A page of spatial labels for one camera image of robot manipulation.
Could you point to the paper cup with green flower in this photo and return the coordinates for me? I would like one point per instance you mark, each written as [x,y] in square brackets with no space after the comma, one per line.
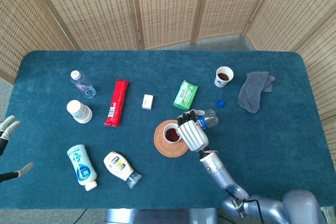
[170,133]

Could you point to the bamboo folding screen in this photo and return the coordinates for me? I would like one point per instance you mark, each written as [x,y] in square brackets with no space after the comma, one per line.
[168,6]

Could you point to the small white box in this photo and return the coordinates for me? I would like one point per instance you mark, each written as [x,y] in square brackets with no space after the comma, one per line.
[147,101]

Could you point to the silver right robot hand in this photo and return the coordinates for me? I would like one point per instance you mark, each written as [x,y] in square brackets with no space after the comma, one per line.
[193,136]

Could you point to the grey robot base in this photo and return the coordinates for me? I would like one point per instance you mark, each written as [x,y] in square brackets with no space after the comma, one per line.
[160,216]

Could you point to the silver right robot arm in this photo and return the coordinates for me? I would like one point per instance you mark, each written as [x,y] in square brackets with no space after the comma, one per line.
[220,176]

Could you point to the round woven rattan coaster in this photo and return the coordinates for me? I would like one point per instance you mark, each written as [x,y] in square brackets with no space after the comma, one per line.
[170,151]

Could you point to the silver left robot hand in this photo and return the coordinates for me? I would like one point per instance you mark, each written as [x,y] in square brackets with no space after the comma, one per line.
[9,128]

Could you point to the cola bottle with blue label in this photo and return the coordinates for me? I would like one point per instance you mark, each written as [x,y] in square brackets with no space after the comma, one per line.
[208,120]

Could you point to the blue tablecloth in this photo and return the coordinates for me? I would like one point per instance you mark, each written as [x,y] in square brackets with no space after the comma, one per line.
[262,155]

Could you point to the paper cup with blue flower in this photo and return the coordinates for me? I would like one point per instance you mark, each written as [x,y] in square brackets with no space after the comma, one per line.
[223,77]

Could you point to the mayonnaise squeeze bottle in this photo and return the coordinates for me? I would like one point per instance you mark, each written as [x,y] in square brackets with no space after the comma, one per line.
[118,165]

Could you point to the grey cloth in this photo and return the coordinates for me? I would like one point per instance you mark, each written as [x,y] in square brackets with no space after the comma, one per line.
[253,93]

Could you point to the blue bottle cap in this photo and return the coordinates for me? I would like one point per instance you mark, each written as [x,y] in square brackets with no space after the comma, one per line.
[220,103]

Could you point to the red snack package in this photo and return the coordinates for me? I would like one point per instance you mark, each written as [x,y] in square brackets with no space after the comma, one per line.
[116,103]

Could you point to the green tissue pack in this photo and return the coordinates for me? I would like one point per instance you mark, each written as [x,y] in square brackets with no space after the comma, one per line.
[185,95]

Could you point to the light blue white bottle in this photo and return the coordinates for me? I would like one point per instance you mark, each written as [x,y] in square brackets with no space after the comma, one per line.
[81,166]

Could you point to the clear water bottle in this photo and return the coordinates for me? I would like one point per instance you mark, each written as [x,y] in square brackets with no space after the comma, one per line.
[82,84]

